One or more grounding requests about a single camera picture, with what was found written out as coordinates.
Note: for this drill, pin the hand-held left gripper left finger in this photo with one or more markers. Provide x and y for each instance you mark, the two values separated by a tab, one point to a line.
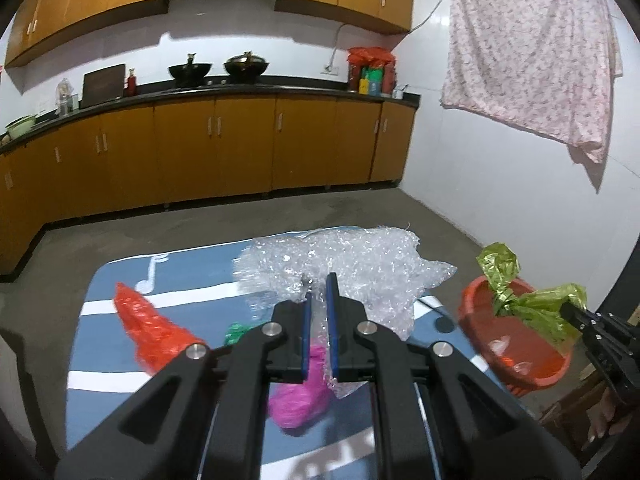
306	340

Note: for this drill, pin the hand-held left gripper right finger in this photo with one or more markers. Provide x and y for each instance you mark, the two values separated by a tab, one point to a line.
332	340

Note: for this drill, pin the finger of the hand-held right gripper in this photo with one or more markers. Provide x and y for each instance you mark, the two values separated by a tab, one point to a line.
600	321
612	365

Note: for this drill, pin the green foil bag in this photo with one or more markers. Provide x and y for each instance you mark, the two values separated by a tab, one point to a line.
530	310

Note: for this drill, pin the clear bubble wrap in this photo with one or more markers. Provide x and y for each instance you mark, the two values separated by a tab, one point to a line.
360	265

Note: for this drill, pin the red plastic basket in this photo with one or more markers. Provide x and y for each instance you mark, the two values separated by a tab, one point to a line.
480	330

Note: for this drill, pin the person's right hand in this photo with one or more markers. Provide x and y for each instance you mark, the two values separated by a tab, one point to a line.
610	417

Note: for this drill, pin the wooden chair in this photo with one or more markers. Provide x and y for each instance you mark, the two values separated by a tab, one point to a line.
567	405

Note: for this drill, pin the pink plastic bag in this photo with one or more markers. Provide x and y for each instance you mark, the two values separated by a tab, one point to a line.
300	400

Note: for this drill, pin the small dark green bag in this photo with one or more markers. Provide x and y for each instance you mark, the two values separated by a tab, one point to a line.
235	333

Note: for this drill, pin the blue striped tablecloth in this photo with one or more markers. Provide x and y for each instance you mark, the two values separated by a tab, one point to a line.
200	270

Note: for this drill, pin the long red plastic bag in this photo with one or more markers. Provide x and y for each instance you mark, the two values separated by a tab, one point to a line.
150	325

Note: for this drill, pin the wooden lower cabinets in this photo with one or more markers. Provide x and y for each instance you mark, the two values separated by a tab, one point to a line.
240	150

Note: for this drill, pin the black countertop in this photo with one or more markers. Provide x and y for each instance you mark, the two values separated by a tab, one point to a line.
300	91

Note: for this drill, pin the white mug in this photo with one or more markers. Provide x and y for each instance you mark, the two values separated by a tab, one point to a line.
398	93

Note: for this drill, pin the green packet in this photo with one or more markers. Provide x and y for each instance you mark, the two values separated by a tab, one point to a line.
375	82

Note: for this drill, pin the dark red canister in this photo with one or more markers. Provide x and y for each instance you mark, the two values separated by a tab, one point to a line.
389	80

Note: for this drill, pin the black lidded pot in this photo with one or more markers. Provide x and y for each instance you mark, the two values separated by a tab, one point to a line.
246	66

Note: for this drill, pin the pink floral sheet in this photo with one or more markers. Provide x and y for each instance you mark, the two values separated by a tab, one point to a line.
530	45

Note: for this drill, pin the red bag on canisters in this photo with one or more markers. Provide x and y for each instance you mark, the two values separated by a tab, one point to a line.
372	56

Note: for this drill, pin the black wok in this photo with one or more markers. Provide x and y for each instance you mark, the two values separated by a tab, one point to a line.
190	71

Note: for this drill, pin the red bottle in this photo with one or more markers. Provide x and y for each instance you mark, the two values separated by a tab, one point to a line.
131	84

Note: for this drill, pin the dark cutting board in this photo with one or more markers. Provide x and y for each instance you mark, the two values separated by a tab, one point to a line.
102	85

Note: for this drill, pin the glass jar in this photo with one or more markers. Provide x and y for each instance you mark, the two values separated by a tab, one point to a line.
64	99

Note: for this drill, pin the green bowl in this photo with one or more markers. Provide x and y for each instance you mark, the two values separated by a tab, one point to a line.
21	127

